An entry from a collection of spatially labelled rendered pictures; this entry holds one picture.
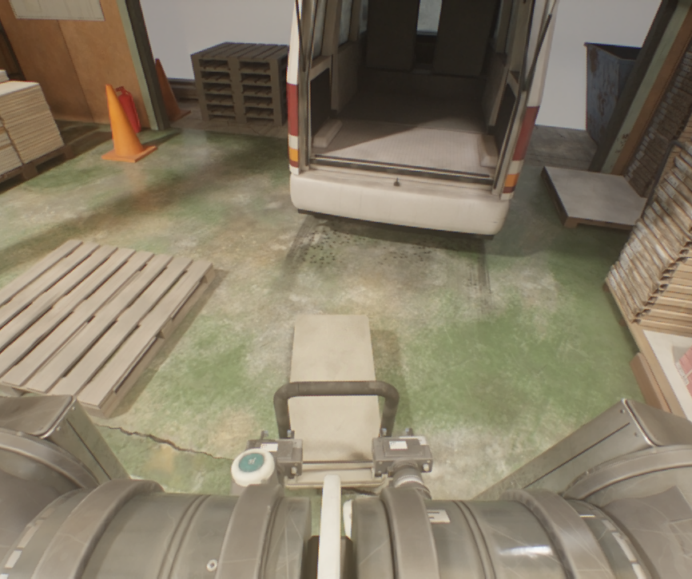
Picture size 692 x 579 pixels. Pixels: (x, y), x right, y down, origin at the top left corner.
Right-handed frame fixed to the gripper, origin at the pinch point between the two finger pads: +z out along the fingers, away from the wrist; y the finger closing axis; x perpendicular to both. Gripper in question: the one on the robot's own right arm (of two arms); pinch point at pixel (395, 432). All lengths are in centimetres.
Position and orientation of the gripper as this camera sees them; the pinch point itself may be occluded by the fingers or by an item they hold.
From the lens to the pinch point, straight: 109.6
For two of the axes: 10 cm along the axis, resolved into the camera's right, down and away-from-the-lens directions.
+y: 10.0, 0.0, 0.5
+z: -0.4, -3.5, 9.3
